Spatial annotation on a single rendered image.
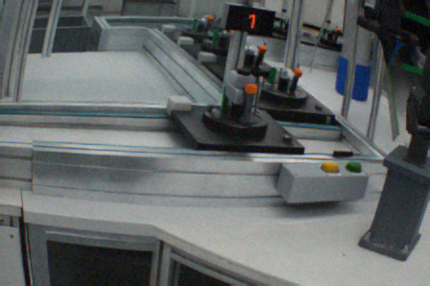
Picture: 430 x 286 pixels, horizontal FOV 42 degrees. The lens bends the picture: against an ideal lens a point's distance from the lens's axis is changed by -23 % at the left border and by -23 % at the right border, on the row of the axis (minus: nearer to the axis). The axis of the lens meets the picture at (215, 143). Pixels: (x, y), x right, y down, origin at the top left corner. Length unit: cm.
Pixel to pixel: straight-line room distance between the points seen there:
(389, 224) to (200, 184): 42
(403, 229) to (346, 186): 23
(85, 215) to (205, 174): 27
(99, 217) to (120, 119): 37
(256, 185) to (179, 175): 16
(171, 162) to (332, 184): 33
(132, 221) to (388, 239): 52
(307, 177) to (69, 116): 56
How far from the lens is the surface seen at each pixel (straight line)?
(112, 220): 125
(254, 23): 158
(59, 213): 123
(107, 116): 154
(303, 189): 136
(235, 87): 148
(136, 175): 130
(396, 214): 128
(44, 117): 151
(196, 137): 140
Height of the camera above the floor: 143
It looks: 19 degrees down
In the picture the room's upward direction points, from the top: 10 degrees clockwise
